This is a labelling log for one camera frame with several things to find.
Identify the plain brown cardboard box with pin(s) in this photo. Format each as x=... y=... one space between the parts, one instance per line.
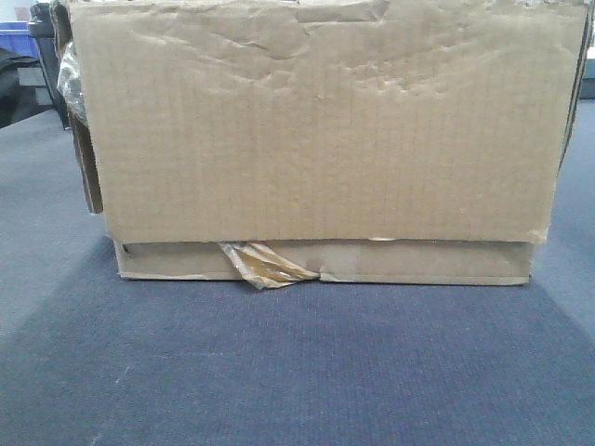
x=276 y=142

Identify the crumpled clear packing tape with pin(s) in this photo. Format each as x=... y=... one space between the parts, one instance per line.
x=69 y=83

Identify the blue plastic bin background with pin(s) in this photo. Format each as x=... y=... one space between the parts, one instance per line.
x=15 y=37

